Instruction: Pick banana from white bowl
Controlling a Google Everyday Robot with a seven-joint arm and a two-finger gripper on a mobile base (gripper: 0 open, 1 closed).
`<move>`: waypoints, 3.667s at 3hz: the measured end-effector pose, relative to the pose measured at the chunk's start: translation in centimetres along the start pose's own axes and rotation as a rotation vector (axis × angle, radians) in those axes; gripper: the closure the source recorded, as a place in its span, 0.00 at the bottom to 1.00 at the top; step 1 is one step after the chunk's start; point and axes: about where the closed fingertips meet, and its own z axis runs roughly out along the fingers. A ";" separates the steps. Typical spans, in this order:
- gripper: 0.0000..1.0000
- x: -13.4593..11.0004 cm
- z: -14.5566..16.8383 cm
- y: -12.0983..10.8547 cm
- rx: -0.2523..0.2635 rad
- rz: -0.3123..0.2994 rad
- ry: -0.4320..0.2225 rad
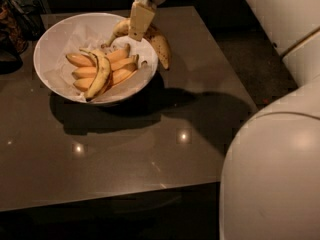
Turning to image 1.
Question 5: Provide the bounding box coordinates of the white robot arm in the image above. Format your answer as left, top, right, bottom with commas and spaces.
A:
211, 0, 320, 240

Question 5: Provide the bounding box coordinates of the bunch of small bananas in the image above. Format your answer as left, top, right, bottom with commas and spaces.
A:
66, 44, 139, 91

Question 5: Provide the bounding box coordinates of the black wire rack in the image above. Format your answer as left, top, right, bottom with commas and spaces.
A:
5, 0, 45, 41

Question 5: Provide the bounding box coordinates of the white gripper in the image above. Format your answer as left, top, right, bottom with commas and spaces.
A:
129, 0, 166, 41

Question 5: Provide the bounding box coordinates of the white bowl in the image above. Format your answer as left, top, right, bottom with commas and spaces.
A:
32, 12, 159, 105

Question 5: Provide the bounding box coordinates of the curved yellow banana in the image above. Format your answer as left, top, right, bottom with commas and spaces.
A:
81, 48, 112, 102

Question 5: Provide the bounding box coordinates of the spotted yellow banana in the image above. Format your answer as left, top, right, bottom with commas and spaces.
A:
101, 18, 172, 70

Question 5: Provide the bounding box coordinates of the dark patterned container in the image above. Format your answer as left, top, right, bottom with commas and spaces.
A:
0, 0, 28, 54

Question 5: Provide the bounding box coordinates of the white paper liner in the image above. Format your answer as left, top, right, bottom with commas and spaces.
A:
43, 22, 155, 104

